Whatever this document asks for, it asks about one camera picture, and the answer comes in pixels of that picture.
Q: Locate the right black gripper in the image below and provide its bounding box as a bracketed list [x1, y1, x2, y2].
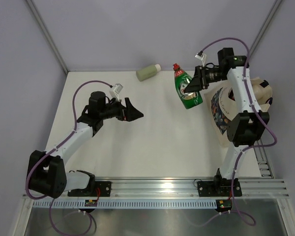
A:
[184, 65, 228, 93]

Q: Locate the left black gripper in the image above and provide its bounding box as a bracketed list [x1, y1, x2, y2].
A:
[100, 97, 143, 122]

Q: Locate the green dish soap bottle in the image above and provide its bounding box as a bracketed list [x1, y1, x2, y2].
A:
[172, 62, 203, 110]

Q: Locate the sage green bottle white cap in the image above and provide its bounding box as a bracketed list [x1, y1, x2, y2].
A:
[136, 64, 161, 82]

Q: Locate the beige cream bottle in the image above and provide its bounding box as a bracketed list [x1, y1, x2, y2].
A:
[251, 80, 267, 105]

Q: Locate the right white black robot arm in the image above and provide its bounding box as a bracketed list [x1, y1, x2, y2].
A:
[184, 48, 269, 195]

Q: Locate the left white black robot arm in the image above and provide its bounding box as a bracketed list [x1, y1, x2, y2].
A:
[26, 91, 144, 199]

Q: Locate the beige canvas tote bag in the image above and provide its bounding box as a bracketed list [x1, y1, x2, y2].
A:
[205, 77, 273, 148]

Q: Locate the left small circuit board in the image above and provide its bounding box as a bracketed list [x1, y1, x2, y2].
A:
[85, 199, 98, 207]

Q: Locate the small circuit board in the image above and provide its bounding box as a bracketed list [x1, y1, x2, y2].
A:
[215, 199, 232, 212]
[85, 199, 98, 207]

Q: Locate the right small circuit board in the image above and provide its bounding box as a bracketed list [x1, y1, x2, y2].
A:
[215, 199, 232, 212]

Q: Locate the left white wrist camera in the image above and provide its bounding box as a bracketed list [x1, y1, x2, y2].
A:
[109, 83, 123, 101]

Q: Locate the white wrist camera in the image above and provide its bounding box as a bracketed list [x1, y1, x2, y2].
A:
[195, 51, 207, 67]
[109, 83, 123, 101]

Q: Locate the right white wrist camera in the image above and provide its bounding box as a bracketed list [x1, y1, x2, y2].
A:
[195, 51, 207, 67]

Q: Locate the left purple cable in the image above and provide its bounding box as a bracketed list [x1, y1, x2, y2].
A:
[25, 80, 114, 234]

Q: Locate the purple cable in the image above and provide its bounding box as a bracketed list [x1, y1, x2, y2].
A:
[199, 37, 278, 227]
[25, 80, 114, 234]

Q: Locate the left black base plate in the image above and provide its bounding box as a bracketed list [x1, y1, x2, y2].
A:
[67, 181, 112, 197]

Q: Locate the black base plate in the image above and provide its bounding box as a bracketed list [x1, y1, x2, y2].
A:
[197, 178, 242, 197]
[67, 181, 112, 197]

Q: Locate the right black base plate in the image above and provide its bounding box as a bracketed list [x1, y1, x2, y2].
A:
[197, 178, 242, 197]

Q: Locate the right aluminium frame post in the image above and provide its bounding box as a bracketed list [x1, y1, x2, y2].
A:
[242, 0, 283, 59]

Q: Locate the aluminium frame post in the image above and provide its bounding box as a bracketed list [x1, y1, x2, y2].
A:
[242, 0, 283, 59]
[24, 0, 69, 76]

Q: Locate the aluminium mounting rail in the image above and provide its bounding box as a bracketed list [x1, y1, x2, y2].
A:
[22, 178, 290, 199]

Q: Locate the white slotted cable duct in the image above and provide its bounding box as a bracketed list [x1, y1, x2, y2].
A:
[33, 199, 216, 209]

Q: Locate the left aluminium frame post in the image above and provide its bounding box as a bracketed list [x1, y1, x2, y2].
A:
[24, 0, 69, 76]

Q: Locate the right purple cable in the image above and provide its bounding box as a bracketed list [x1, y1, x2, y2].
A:
[199, 37, 278, 227]

